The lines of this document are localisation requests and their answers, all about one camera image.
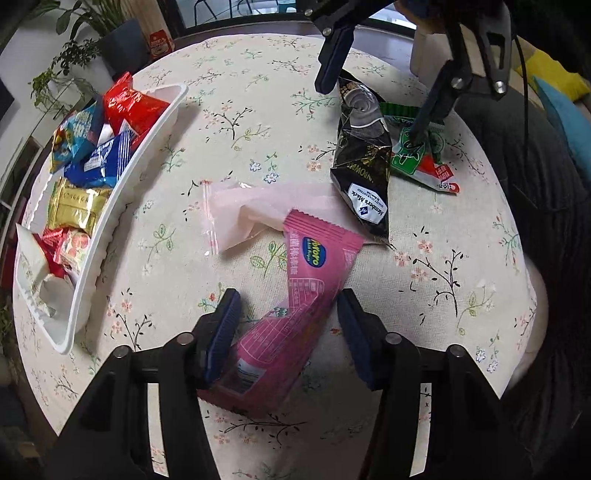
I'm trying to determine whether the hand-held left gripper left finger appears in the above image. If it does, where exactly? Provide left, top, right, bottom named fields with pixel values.
left=44, top=288, right=242, bottom=480

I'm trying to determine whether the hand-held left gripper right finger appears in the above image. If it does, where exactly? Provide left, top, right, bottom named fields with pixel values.
left=337, top=288, right=522, bottom=480

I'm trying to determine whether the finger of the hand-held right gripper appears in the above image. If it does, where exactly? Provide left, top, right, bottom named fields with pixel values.
left=307, top=0, right=398, bottom=94
left=409, top=9, right=514, bottom=145

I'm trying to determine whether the green and red snack packet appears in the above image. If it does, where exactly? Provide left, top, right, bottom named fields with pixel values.
left=379, top=102, right=461, bottom=195

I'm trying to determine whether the pink snack packet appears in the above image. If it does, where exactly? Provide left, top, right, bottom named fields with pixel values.
left=198, top=209, right=365, bottom=418

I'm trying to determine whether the black packet with white label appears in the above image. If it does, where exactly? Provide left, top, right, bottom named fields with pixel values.
left=330, top=69, right=394, bottom=246

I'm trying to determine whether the gold snack packet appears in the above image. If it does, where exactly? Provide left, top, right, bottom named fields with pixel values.
left=46, top=178, right=114, bottom=236

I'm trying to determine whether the white plastic tray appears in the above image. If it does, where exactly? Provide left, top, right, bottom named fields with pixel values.
left=14, top=83, right=189, bottom=355

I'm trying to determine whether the blue cookie packet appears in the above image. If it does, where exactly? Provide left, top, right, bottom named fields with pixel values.
left=65, top=131, right=139, bottom=189

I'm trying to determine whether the light blue chips packet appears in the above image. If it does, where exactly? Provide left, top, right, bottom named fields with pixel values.
left=50, top=99, right=108, bottom=174

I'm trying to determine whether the grey white cylinder bin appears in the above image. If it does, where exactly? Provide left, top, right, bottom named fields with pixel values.
left=411, top=21, right=458, bottom=79

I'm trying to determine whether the yellow cushion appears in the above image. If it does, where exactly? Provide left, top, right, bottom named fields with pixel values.
left=515, top=48, right=591, bottom=103

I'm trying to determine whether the blue cushion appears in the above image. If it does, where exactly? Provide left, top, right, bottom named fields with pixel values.
left=533, top=76, right=591, bottom=160

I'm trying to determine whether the pale pink plastic bag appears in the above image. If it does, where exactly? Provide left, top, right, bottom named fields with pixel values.
left=203, top=181, right=343, bottom=254

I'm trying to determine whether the red gift bag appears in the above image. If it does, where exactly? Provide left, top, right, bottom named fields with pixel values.
left=148, top=30, right=175, bottom=59

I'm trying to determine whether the red and white snack packet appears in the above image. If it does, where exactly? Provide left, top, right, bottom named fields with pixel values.
left=58, top=231, right=92, bottom=274

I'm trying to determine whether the small red snack packet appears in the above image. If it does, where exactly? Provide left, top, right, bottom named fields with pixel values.
left=34, top=228, right=70, bottom=278

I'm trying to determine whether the person's dark clothing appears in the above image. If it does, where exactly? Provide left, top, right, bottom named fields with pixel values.
left=455, top=90, right=591, bottom=480

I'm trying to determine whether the large red snack packet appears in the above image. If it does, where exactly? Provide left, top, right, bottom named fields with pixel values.
left=102, top=72, right=171, bottom=136

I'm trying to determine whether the tall plant in grey pot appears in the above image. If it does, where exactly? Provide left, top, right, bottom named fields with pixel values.
left=28, top=0, right=152, bottom=77

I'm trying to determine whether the bushy plant in white pot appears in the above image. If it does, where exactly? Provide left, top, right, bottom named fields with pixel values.
left=30, top=39, right=115, bottom=118

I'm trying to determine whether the white television console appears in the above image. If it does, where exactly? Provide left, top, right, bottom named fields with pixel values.
left=0, top=136, right=51, bottom=245

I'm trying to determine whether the black cable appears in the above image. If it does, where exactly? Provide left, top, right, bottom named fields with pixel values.
left=512, top=32, right=571, bottom=214

